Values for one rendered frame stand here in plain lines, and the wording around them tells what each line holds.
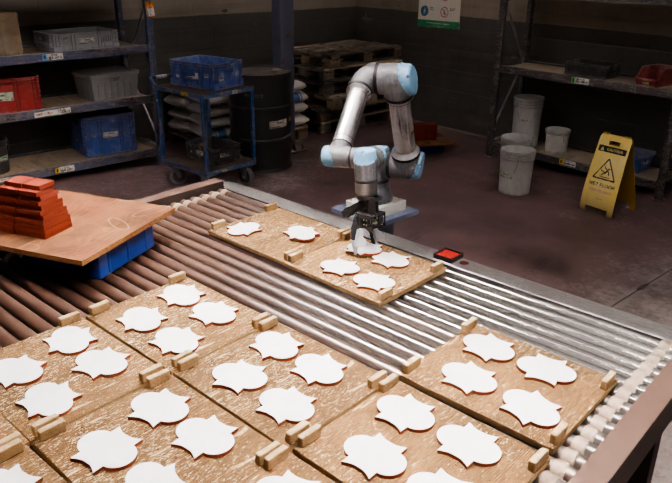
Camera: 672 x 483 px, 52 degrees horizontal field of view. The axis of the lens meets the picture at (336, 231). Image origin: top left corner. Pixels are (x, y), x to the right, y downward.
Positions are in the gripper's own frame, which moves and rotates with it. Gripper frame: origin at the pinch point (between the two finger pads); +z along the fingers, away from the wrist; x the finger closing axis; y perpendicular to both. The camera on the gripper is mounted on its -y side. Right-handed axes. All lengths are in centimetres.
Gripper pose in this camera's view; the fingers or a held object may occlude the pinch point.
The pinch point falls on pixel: (364, 248)
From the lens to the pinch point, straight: 239.8
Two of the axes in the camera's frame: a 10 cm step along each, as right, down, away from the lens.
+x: 6.9, -2.7, 6.8
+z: 0.5, 9.4, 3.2
